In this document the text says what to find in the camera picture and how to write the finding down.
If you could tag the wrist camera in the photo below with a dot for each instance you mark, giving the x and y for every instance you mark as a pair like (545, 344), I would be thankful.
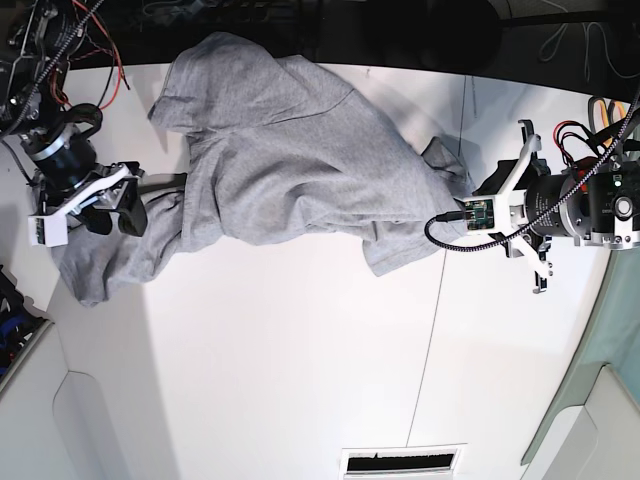
(480, 214)
(50, 231)

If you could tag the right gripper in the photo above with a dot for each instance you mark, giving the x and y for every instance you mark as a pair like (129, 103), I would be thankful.
(65, 162)

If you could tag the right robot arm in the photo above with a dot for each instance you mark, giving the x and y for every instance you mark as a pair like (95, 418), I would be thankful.
(38, 47)

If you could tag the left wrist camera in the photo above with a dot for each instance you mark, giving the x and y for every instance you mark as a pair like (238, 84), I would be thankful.
(480, 214)

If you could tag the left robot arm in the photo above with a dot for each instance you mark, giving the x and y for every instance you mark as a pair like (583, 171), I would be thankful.
(609, 200)

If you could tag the orange handled scissors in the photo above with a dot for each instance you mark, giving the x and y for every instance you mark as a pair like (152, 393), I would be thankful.
(601, 114)

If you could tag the green plastic bin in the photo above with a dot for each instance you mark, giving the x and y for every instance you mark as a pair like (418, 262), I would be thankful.
(591, 428)

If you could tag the white plastic bin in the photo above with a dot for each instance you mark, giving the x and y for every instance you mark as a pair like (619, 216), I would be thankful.
(54, 422)

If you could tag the grey t-shirt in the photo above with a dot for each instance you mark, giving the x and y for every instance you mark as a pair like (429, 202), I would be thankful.
(279, 148)

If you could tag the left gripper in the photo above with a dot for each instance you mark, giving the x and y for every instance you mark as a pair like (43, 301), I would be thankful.
(530, 193)

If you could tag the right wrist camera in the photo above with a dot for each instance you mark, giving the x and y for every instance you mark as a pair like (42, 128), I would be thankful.
(50, 231)

